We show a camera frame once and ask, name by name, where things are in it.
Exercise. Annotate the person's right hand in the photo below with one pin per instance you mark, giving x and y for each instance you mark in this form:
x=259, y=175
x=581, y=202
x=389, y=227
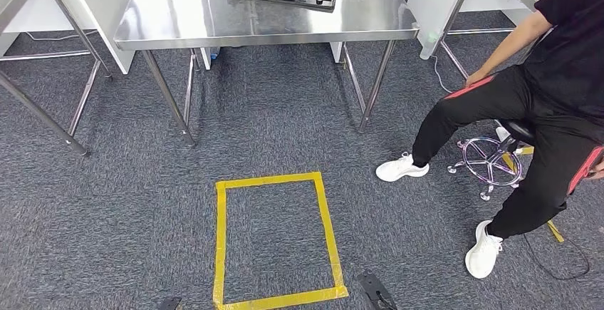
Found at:
x=477, y=77

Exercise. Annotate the person's right forearm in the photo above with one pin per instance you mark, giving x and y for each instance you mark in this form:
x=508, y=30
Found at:
x=514, y=43

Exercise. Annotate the chrome stool with black seat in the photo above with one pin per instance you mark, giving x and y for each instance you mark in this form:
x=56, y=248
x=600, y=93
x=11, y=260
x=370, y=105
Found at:
x=490, y=161

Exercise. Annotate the person's left hand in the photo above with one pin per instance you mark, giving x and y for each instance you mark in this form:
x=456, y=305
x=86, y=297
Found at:
x=598, y=168

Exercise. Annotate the yellow floor tape square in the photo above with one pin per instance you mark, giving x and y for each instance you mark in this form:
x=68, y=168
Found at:
x=220, y=251
x=556, y=232

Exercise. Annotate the stainless steel workbench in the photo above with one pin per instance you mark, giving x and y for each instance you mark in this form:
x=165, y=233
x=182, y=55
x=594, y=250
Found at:
x=188, y=5

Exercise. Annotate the person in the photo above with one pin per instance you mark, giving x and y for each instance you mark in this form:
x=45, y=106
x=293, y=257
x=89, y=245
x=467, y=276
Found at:
x=566, y=62

